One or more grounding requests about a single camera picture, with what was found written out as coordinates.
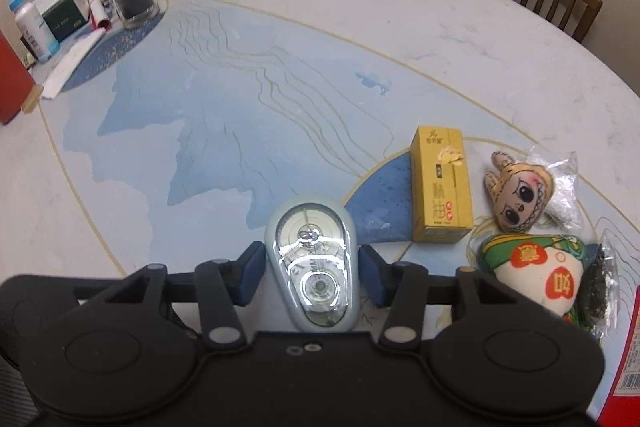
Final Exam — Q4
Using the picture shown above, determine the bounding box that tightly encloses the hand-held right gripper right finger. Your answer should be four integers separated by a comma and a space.
360, 244, 549, 351

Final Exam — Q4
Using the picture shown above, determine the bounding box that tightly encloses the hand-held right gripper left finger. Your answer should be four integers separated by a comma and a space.
73, 241, 266, 351

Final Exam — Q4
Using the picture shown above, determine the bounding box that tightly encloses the grey correction tape dispenser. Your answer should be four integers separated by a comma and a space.
264, 195, 359, 333

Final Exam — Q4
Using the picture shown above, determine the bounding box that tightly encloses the yellow carton box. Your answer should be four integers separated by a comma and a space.
409, 125, 475, 244

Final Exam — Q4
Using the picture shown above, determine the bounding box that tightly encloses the green and white plush doll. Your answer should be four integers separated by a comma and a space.
479, 233, 587, 324

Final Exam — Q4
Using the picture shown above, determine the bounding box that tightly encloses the plush doll head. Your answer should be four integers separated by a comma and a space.
482, 150, 556, 231

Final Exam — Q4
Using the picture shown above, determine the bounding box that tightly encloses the clear plastic bag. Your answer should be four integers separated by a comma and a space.
525, 146, 584, 229

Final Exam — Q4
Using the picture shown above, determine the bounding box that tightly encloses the clear packet of dark tea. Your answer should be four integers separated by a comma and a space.
575, 231, 637, 349

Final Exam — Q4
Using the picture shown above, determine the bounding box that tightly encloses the red cardboard box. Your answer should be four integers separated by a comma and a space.
596, 321, 640, 427

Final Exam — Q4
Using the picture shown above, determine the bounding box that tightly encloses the white folded paper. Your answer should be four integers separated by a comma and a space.
40, 28, 109, 100

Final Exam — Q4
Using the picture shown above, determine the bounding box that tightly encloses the red and white tube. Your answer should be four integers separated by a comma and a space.
87, 0, 112, 30

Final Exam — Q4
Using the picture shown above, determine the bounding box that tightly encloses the red box lid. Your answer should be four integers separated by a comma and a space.
0, 29, 37, 126

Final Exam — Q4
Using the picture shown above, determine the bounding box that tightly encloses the dark green box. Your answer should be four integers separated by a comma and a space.
40, 0, 87, 43

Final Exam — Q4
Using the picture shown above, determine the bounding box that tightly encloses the white bottle with blue cap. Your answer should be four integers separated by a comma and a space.
8, 0, 54, 63

